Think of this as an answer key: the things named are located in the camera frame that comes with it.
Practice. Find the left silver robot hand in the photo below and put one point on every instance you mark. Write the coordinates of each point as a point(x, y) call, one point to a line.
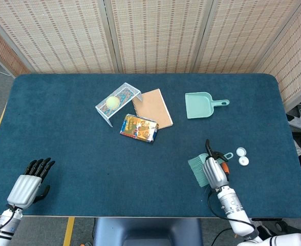
point(24, 189)

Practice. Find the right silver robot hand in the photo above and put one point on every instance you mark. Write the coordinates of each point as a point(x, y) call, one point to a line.
point(215, 174)

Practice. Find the white rimmed bottle cap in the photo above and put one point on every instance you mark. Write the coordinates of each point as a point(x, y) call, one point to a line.
point(241, 152)

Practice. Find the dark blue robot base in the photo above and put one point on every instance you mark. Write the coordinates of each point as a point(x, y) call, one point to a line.
point(148, 233)

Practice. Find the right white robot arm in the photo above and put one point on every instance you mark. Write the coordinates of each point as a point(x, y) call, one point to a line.
point(232, 207)

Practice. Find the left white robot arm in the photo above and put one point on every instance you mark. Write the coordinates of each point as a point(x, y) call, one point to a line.
point(4, 226)

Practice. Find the blue felt table cover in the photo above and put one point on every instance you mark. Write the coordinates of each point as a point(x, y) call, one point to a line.
point(89, 159)

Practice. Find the mint green dustpan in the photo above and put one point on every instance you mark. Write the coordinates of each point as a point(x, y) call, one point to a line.
point(197, 105)

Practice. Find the colourful orange snack box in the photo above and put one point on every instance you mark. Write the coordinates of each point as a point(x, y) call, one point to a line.
point(139, 128)

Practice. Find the brown spiral notebook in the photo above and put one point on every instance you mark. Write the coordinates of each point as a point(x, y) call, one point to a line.
point(153, 107)

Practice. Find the yellow tennis ball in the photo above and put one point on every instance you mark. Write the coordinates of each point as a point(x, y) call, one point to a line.
point(112, 102)

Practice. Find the woven bamboo folding screen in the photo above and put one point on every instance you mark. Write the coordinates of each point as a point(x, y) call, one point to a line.
point(155, 36)

